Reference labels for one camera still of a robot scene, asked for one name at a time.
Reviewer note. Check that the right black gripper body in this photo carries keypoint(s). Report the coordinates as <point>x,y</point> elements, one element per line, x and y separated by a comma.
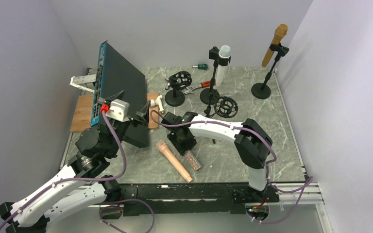
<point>181,144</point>

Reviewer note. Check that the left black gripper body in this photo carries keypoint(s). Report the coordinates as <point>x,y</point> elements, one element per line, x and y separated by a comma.
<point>121,131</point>

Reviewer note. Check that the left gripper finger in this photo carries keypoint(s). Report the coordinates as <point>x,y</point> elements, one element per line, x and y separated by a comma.
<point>110,99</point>
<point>142,116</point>

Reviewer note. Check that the pink microphone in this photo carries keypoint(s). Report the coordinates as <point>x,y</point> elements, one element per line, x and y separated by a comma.
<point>165,150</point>

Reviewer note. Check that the glitter microphone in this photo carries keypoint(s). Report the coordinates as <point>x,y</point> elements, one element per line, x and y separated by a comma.
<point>192,160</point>

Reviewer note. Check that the black clip round-base stand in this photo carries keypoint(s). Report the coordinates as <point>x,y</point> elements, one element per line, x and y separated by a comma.
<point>213,55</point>

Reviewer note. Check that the black tripod shock-mount stand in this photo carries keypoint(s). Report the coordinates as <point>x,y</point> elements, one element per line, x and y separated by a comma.
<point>223,106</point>

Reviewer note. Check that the white microphone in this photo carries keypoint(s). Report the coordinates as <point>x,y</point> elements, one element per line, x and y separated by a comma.
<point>224,57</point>

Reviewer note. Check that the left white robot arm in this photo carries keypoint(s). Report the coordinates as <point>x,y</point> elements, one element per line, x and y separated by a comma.
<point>79,183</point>

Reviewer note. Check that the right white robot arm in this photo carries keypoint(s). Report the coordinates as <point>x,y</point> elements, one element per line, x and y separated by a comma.
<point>250,141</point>

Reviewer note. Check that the tall black mic stand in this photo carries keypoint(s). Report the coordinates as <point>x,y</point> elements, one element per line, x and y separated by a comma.
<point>262,90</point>

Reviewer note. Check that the gold microphone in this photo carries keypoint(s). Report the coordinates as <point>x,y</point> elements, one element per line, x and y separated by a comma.
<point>279,34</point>

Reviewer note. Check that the white pipe fitting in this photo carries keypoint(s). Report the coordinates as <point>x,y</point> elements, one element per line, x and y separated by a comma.
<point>158,102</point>

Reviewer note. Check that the wooden board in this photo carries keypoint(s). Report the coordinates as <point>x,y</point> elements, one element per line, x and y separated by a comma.
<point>82,113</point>

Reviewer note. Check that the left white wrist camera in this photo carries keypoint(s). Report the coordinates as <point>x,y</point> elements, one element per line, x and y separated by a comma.
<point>116,109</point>

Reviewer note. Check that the blue network switch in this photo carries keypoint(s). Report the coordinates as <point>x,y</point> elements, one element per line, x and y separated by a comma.
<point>114,74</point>

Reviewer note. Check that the white bracket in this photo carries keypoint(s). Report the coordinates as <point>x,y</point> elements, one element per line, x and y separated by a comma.
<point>85,83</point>

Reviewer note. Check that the black shock-mount round-base stand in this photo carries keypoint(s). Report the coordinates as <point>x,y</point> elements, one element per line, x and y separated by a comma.
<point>176,83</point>

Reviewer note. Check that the red handled adjustable wrench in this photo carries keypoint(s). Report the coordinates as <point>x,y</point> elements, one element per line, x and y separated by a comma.
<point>190,89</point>

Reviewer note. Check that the green handled screwdriver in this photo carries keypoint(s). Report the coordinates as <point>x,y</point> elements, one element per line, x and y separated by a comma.
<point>201,66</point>

